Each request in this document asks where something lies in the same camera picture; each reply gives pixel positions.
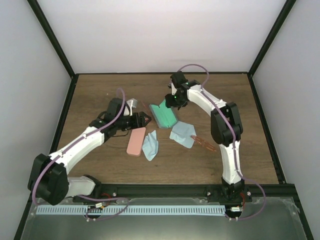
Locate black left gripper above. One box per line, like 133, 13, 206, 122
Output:
116, 112, 152, 130

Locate grey glasses case green lining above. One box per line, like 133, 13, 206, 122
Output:
149, 99, 178, 129

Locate light blue cleaning cloth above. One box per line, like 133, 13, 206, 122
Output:
169, 121, 197, 149

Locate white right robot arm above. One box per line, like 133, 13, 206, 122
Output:
165, 71, 245, 202

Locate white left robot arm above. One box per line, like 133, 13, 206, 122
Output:
27, 98, 152, 206

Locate orange transparent sunglasses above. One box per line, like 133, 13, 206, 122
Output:
190, 135, 217, 152

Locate pink glasses case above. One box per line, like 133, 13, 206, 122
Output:
126, 127, 146, 157

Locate crumpled light blue cloth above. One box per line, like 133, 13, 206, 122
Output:
142, 130, 159, 162

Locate black aluminium frame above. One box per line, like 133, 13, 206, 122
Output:
13, 0, 315, 240

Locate light blue slotted cable duct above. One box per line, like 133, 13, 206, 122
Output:
36, 205, 226, 216

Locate black front mounting rail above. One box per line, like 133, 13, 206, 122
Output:
70, 183, 297, 205

